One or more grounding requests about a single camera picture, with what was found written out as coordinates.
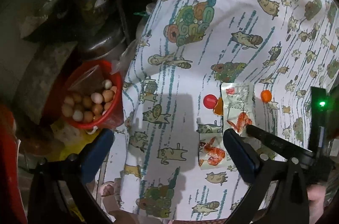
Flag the small white shrimp packet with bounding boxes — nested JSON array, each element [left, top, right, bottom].
[[221, 83, 255, 137]]

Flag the red bottle cap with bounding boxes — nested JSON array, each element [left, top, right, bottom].
[[203, 94, 218, 109]]

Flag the white shrimp snack packet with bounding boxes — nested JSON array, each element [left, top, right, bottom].
[[198, 133, 228, 170]]

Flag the person hand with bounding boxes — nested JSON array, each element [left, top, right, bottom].
[[307, 184, 326, 224]]

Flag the yellow plastic bag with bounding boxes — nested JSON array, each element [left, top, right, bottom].
[[51, 119, 99, 161]]

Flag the pink plastic basket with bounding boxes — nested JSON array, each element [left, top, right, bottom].
[[99, 180, 121, 197]]

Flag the red bucket of eggs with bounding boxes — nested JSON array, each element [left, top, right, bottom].
[[61, 60, 123, 134]]

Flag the orange bottle cap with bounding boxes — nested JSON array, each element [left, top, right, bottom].
[[260, 90, 272, 103]]

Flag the cat print tablecloth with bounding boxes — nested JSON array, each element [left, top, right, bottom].
[[103, 0, 338, 223]]

